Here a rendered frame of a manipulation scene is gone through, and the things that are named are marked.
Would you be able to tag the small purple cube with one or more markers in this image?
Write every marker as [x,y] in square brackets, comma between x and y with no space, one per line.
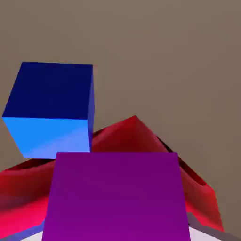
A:
[116,195]

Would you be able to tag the small blue cube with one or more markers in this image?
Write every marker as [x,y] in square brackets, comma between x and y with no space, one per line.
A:
[50,94]

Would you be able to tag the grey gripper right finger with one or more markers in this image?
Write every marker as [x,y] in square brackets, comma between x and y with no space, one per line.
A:
[203,234]

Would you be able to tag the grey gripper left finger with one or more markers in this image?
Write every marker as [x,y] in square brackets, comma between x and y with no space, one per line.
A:
[28,234]

